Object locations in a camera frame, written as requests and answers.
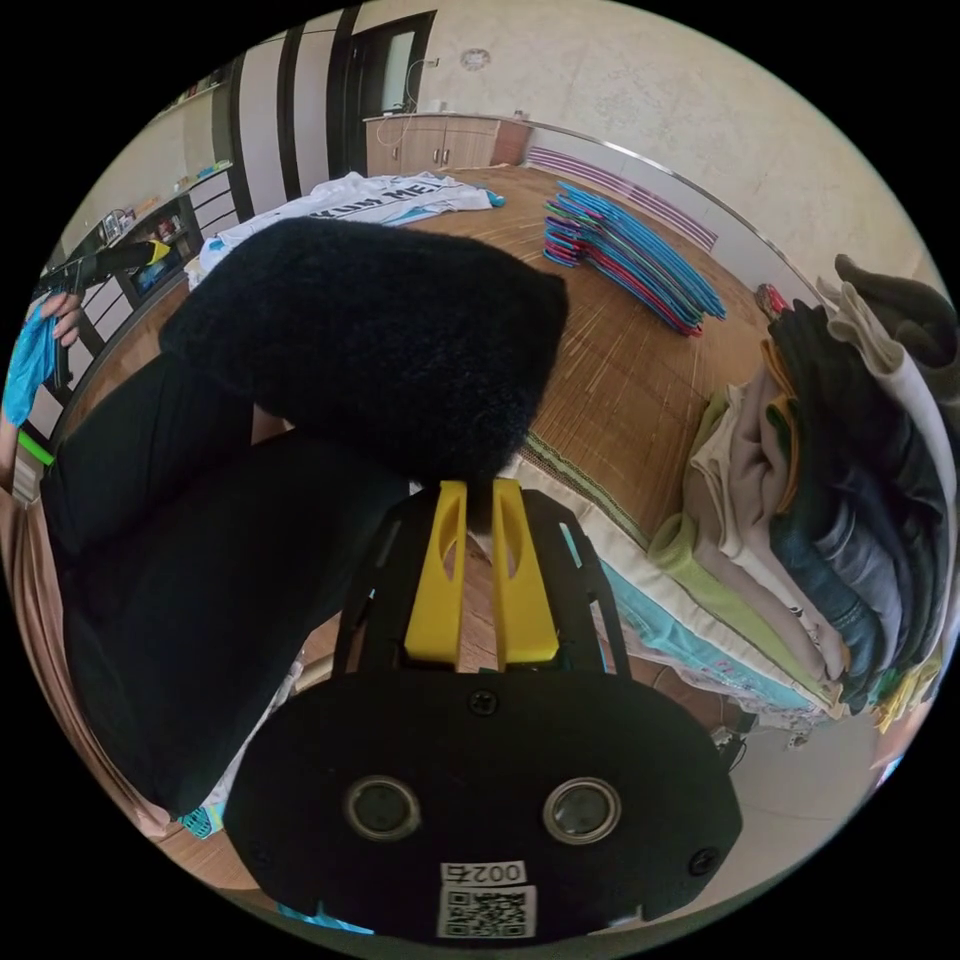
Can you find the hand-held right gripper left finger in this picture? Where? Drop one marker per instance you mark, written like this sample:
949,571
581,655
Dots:
431,600

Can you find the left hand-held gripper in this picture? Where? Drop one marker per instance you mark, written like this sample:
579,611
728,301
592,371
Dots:
105,262

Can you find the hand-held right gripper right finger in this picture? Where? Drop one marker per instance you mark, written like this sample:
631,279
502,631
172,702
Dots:
525,607

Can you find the black long sleeve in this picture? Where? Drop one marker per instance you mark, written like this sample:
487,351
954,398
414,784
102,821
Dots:
300,420

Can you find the person's left hand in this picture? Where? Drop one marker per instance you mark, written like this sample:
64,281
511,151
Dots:
66,319

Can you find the white shelf unit with drawers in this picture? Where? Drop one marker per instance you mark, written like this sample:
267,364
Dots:
187,199

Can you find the white shirt with a print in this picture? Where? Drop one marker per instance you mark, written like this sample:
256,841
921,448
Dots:
375,196

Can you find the wooden cupboard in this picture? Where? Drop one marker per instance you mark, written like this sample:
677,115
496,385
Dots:
442,144

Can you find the pile of clothes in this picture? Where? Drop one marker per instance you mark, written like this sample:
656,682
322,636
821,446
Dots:
825,487

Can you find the stack of coloured hangers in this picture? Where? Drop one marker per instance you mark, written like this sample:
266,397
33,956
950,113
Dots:
637,259

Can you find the person's body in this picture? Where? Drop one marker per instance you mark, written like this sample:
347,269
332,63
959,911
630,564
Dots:
67,675

